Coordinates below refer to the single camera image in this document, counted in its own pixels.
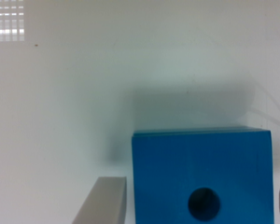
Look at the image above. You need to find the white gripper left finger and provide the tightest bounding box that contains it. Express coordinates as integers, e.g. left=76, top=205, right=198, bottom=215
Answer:
left=72, top=176, right=127, bottom=224

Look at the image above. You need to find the blue square block with hole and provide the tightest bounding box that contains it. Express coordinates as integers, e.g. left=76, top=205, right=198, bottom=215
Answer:
left=132, top=128, right=274, bottom=224

